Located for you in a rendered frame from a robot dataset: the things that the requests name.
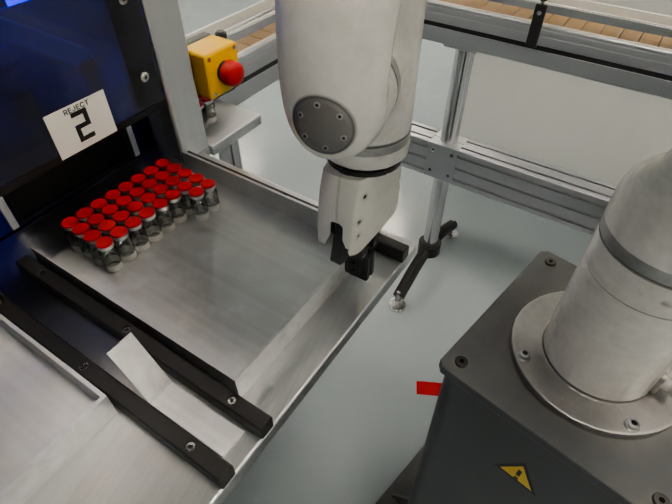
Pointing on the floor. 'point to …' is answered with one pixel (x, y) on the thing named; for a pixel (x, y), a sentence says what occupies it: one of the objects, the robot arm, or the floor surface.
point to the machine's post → (174, 83)
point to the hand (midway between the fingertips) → (359, 261)
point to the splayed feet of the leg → (420, 264)
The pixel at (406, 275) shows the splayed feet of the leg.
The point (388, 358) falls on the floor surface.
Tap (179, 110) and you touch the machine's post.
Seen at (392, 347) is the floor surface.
